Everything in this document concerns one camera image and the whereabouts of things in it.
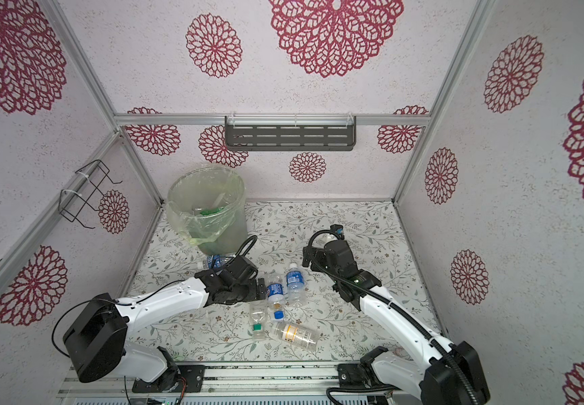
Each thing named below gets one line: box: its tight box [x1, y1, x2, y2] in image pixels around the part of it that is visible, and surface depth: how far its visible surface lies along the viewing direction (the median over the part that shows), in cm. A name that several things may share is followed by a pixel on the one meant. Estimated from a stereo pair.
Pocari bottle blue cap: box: [265, 274, 286, 320], surface depth 88 cm
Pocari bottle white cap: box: [286, 262, 307, 304], surface depth 91 cm
